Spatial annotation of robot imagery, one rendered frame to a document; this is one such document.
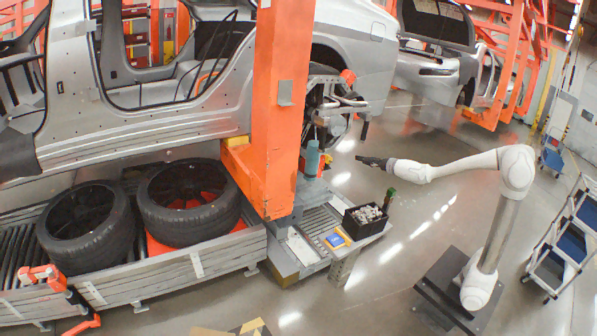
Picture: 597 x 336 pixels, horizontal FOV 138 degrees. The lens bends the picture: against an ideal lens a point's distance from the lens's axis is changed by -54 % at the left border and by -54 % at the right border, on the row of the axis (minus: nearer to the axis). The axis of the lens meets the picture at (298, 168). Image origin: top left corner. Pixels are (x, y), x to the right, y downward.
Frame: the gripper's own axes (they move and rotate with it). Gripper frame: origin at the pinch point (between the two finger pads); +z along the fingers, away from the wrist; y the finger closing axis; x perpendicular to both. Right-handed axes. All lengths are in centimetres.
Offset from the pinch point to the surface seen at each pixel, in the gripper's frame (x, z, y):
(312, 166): 4.9, 21.8, 19.2
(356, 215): 19.4, -19.9, 27.8
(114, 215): 8, 47, 136
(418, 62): -78, 70, -238
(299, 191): 35, 52, 8
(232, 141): -15, 49, 57
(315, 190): 37, 47, -4
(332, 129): -17.4, 12.5, 10.1
